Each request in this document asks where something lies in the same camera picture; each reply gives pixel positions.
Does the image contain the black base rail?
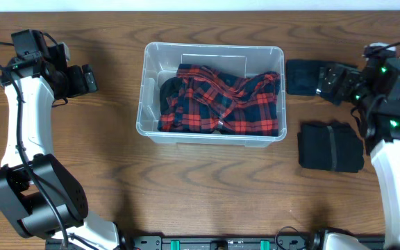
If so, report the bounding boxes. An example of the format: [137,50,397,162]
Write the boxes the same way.
[128,233,310,250]

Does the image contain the black banded cloth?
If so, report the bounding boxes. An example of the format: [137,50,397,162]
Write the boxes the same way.
[297,122,365,173]
[286,59,357,96]

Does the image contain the red navy plaid shirt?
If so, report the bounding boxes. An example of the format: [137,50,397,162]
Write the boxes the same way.
[158,64,281,136]

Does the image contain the black banded cloth near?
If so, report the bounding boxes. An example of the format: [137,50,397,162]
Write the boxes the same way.
[297,122,365,173]

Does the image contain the clear plastic storage bin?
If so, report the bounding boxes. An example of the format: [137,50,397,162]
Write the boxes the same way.
[136,42,288,148]

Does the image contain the black banded cloth far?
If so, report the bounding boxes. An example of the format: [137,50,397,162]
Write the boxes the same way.
[286,59,357,96]

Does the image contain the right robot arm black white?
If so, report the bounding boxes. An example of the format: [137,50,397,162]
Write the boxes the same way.
[317,58,400,249]

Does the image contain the black garment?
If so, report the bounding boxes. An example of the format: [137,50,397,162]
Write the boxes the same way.
[160,77,183,114]

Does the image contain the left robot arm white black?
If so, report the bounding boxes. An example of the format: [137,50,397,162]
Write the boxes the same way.
[0,42,124,249]

